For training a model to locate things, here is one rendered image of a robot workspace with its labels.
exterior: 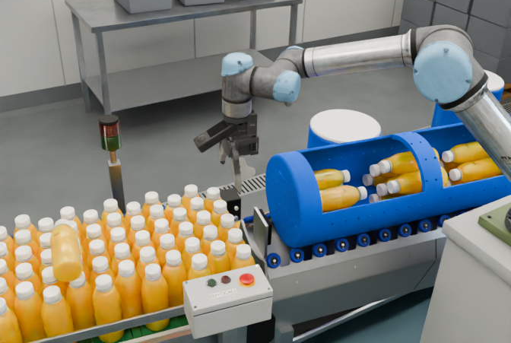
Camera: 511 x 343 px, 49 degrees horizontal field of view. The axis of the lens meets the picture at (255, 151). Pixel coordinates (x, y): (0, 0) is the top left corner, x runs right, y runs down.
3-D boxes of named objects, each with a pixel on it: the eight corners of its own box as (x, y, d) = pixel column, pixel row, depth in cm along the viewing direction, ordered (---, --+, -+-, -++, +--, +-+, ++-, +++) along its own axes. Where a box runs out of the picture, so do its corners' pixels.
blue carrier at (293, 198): (534, 211, 192) (557, 136, 178) (298, 268, 164) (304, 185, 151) (477, 170, 215) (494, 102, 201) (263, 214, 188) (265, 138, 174)
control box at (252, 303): (271, 319, 142) (273, 289, 136) (194, 340, 136) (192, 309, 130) (257, 291, 150) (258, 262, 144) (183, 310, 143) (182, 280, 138)
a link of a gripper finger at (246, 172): (260, 188, 148) (253, 154, 148) (239, 192, 146) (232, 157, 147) (256, 189, 151) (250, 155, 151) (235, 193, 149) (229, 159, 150)
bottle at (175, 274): (193, 303, 160) (191, 252, 150) (182, 321, 154) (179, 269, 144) (170, 296, 162) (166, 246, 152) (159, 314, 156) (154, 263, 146)
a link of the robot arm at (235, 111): (226, 106, 139) (217, 92, 146) (226, 122, 141) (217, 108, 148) (255, 102, 141) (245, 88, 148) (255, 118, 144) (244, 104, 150)
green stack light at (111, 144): (123, 149, 179) (122, 135, 177) (103, 152, 177) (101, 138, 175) (120, 140, 184) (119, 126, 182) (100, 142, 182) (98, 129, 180)
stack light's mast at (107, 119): (125, 165, 182) (120, 122, 174) (105, 168, 180) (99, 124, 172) (122, 155, 187) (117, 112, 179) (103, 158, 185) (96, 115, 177)
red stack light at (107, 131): (122, 135, 177) (121, 125, 175) (101, 138, 175) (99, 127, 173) (119, 126, 182) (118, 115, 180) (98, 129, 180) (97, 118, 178)
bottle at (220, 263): (201, 303, 160) (200, 252, 150) (211, 286, 165) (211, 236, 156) (224, 310, 158) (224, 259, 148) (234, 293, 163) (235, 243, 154)
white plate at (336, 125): (395, 134, 218) (394, 138, 219) (357, 104, 240) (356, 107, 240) (332, 147, 208) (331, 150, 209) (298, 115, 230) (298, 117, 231)
